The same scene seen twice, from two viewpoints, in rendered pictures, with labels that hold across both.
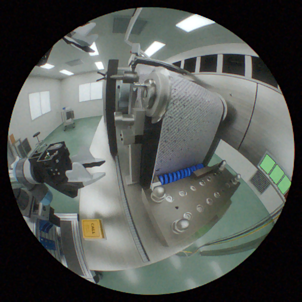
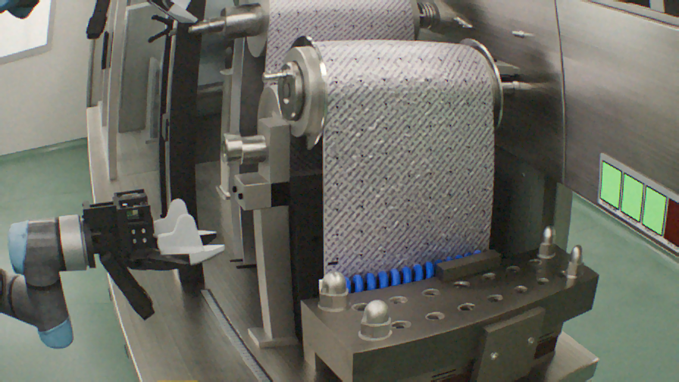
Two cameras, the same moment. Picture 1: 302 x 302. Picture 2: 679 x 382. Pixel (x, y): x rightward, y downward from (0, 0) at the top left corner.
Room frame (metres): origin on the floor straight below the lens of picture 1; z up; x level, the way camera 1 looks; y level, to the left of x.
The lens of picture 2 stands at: (-0.77, -0.11, 1.44)
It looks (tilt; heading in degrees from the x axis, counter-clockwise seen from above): 17 degrees down; 5
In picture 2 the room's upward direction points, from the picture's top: straight up
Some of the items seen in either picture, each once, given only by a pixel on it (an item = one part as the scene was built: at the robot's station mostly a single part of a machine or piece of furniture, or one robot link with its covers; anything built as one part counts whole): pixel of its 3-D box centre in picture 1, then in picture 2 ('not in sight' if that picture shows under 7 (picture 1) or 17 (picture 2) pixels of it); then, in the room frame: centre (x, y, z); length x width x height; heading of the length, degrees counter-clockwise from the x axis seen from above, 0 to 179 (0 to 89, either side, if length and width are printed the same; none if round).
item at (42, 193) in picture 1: (38, 188); (42, 307); (0.00, 0.39, 1.01); 0.11 x 0.08 x 0.11; 84
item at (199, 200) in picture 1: (205, 193); (475, 311); (0.14, -0.21, 1.00); 0.40 x 0.16 x 0.06; 116
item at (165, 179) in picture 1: (185, 173); (420, 277); (0.21, -0.13, 1.03); 0.21 x 0.04 x 0.03; 116
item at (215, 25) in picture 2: (116, 77); (204, 26); (0.42, 0.20, 1.33); 0.06 x 0.03 x 0.03; 116
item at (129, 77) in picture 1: (129, 77); (239, 21); (0.45, 0.15, 1.33); 0.06 x 0.06 x 0.06; 26
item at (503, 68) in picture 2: not in sight; (498, 65); (0.37, -0.25, 1.28); 0.06 x 0.05 x 0.02; 116
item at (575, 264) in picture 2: (237, 177); (576, 259); (0.17, -0.37, 1.05); 0.04 x 0.04 x 0.04
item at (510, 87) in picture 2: not in sight; (496, 86); (0.36, -0.25, 1.25); 0.07 x 0.04 x 0.04; 116
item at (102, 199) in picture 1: (124, 122); (191, 177); (1.10, 0.39, 0.88); 2.52 x 0.66 x 0.04; 26
